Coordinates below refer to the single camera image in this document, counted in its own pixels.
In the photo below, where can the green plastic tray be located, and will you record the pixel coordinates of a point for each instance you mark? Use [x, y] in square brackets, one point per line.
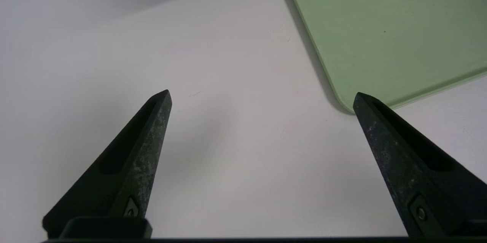
[388, 30]

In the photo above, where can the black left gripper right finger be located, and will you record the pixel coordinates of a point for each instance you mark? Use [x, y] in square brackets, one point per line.
[430, 182]

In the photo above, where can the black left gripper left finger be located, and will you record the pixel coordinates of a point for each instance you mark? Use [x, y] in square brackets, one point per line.
[125, 182]

